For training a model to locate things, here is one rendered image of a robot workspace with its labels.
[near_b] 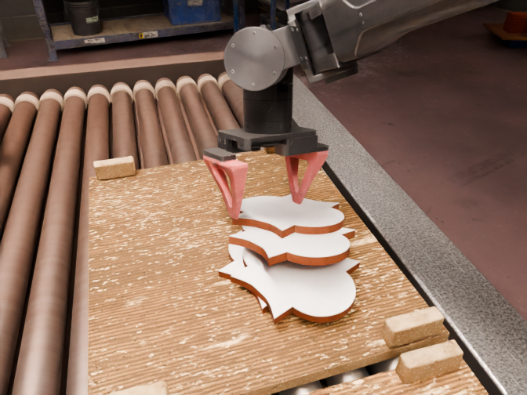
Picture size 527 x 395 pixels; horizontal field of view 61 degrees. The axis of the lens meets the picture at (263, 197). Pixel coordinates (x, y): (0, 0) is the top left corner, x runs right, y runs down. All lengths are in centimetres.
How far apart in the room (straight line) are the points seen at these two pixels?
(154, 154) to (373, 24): 48
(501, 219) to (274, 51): 203
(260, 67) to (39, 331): 36
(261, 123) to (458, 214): 188
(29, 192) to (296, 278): 45
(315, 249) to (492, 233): 183
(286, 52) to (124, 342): 32
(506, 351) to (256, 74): 38
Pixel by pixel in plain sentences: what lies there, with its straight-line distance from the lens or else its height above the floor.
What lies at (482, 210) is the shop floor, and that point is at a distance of 240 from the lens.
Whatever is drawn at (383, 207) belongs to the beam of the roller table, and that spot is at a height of 92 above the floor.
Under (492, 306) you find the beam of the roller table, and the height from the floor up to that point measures 91.
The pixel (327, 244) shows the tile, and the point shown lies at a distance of 49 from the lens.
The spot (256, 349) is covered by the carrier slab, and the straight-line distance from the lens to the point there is 46.
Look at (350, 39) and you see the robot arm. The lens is 45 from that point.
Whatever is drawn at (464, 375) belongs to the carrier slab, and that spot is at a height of 94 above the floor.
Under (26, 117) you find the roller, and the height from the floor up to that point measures 91.
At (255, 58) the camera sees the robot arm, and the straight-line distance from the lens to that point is 43.
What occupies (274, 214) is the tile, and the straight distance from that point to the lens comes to 54.
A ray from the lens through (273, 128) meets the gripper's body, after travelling 50.
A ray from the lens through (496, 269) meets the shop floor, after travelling 208.
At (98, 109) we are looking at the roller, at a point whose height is 92.
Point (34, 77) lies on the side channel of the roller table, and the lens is 114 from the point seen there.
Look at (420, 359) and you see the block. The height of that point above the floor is 96.
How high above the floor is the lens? 131
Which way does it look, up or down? 36 degrees down
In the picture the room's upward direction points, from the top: straight up
